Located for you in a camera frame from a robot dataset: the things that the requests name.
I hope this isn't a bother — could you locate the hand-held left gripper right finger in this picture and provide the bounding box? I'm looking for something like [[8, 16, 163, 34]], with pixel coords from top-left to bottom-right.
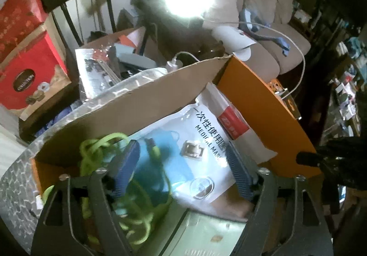
[[225, 144, 334, 256]]

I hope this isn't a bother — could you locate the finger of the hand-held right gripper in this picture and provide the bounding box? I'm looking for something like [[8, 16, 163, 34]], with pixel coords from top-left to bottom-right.
[[296, 151, 324, 166]]

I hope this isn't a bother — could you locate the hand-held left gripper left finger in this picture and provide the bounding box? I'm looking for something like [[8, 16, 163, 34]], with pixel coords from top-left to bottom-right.
[[30, 140, 141, 256]]

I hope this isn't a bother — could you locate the lime green cable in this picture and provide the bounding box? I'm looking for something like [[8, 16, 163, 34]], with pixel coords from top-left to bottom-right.
[[79, 133, 172, 245]]

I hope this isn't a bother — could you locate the orange cardboard box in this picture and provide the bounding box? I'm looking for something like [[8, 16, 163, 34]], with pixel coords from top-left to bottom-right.
[[30, 55, 323, 216]]

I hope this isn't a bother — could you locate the green tissue pack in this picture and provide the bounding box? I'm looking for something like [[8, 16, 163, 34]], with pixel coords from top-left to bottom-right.
[[172, 207, 250, 256]]

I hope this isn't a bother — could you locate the small square metal buckle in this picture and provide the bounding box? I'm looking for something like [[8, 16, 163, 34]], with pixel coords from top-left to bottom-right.
[[182, 140, 205, 160]]

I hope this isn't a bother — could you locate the white blue mask packet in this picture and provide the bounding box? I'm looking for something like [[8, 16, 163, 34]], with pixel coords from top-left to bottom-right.
[[126, 81, 278, 205]]

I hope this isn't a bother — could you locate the cluttered shelf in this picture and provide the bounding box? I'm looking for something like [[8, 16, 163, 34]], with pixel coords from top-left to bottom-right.
[[287, 0, 367, 142]]

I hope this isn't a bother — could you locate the clear plastic container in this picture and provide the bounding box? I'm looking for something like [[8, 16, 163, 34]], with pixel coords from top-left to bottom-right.
[[86, 68, 170, 107]]

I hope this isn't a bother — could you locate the clear plastic bag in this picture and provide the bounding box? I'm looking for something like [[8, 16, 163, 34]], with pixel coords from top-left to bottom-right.
[[75, 47, 124, 99]]

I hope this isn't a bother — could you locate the grey blue flat box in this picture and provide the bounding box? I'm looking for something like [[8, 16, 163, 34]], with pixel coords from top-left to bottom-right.
[[116, 45, 157, 69]]

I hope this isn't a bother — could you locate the white charger plug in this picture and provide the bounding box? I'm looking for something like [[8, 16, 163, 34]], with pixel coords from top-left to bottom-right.
[[166, 59, 184, 71]]

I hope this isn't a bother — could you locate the red card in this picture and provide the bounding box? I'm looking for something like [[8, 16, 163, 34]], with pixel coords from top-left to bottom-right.
[[119, 34, 136, 46]]

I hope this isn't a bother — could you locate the white rounded device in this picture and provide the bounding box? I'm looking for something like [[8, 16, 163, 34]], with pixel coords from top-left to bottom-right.
[[212, 27, 256, 61]]

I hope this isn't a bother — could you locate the large red gift box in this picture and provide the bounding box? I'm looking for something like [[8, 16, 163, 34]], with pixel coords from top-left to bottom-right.
[[0, 29, 72, 120]]

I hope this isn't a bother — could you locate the blue grey clamp tool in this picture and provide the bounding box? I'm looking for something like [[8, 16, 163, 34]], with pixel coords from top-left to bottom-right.
[[239, 8, 291, 57]]

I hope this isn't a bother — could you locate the red floral gift box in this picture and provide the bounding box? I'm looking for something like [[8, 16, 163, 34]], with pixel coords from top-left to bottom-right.
[[0, 0, 48, 36]]

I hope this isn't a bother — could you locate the white charging cable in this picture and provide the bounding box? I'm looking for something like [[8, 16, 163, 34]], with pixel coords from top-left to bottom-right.
[[168, 17, 306, 99]]

